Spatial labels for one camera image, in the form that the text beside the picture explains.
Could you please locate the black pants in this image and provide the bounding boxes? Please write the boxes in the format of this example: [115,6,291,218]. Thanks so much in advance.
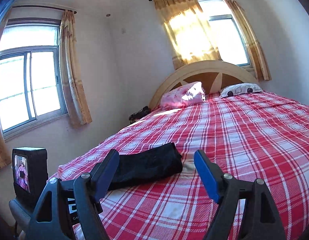
[108,142,183,191]

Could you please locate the red plaid bed sheet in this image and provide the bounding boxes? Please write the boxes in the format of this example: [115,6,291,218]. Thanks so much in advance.
[55,92,309,239]

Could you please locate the side window right curtain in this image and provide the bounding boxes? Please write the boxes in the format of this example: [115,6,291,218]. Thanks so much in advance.
[59,10,92,128]

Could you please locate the white black-dotted pillow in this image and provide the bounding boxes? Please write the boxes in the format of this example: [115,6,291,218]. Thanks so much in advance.
[220,83,263,98]

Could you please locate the side window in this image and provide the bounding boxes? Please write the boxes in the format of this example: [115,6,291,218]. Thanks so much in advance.
[0,18,67,140]

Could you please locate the pink floral pillow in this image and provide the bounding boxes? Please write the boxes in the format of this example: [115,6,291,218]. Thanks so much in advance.
[160,81,206,108]

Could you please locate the black object beside bed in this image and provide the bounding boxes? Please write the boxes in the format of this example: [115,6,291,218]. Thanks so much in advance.
[129,106,151,124]

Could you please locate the beige wooden headboard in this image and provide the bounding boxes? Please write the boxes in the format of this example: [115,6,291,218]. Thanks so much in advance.
[148,60,258,109]

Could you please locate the head window right curtain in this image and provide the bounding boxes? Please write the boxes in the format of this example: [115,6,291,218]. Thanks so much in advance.
[223,0,272,81]

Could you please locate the head window curtain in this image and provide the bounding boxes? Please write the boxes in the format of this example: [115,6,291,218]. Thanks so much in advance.
[223,0,272,81]
[153,0,221,70]

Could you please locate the head window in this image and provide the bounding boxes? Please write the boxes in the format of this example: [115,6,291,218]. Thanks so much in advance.
[198,0,252,69]

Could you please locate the head window left curtain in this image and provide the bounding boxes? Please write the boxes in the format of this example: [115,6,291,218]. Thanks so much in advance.
[153,0,221,70]

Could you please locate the side window curtain rod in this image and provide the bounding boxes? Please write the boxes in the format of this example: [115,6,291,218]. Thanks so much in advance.
[12,5,77,14]

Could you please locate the camera display on gripper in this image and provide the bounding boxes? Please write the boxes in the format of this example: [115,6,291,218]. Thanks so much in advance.
[12,147,48,202]

